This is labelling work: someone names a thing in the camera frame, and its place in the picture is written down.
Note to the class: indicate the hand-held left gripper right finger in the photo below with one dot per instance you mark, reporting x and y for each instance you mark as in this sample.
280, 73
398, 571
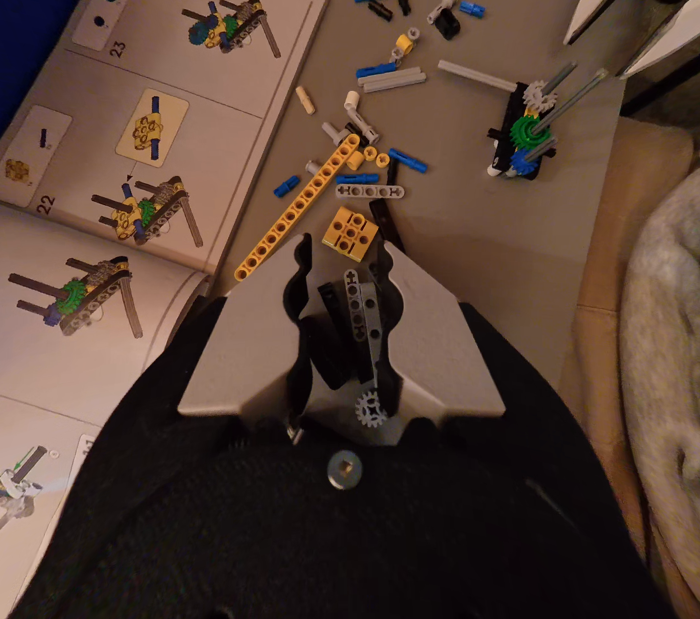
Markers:
443, 351

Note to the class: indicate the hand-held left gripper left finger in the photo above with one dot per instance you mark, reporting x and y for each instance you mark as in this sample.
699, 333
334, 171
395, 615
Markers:
246, 351

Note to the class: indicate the yellow square lego block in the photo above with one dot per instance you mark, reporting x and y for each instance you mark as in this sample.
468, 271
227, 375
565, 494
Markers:
350, 233

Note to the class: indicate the lego gear assembly with axles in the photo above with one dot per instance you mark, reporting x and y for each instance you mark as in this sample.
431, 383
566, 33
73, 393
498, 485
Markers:
522, 132

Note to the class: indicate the small grey lego gear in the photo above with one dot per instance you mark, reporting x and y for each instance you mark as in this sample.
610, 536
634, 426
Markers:
371, 408

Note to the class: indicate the short blue lego pin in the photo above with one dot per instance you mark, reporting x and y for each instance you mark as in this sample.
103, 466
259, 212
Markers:
286, 185
472, 8

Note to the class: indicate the long yellow lego beam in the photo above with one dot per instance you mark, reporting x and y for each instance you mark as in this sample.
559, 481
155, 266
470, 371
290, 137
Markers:
298, 209

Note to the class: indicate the long grey lego axle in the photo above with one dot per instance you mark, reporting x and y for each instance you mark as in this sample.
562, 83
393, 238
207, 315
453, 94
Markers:
476, 75

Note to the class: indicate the black lego connector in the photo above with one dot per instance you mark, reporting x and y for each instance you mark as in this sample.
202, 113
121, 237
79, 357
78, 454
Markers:
448, 24

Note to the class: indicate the light grey lego connector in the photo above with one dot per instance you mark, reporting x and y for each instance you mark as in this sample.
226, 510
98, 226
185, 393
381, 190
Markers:
442, 6

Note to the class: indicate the light grey thin lego liftarm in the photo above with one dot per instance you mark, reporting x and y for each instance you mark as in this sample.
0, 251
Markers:
370, 191

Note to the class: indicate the black lego axle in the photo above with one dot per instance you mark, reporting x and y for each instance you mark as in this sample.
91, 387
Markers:
392, 171

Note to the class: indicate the grey lego pin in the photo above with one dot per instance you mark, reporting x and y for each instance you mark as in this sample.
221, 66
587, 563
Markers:
313, 168
331, 131

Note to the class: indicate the black lego pin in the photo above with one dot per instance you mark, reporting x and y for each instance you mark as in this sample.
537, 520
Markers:
403, 1
380, 10

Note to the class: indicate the short grey lego axle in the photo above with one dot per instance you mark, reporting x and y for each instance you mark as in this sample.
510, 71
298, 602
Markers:
396, 74
395, 83

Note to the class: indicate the grey angled lego connector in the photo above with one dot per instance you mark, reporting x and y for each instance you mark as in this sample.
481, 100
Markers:
365, 126

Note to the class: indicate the tan lego pin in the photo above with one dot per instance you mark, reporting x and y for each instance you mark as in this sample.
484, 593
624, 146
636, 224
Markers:
305, 99

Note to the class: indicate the white lego connector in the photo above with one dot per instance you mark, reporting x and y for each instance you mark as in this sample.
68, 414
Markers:
353, 102

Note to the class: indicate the lego instruction booklet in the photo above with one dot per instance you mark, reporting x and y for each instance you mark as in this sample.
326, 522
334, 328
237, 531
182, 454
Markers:
219, 83

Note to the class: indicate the black metal bar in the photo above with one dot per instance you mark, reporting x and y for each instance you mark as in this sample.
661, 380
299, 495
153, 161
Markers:
656, 89

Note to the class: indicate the beige sofa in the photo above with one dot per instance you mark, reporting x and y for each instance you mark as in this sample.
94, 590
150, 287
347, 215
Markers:
601, 274

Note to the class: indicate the yellow connector with grey pins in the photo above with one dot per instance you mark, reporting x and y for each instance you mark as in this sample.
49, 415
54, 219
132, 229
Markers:
404, 44

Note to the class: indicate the grey fuzzy blanket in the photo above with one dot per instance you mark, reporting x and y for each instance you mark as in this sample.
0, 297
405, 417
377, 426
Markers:
667, 356

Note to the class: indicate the blue plastic box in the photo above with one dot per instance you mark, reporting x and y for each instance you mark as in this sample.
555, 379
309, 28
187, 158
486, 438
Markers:
33, 1

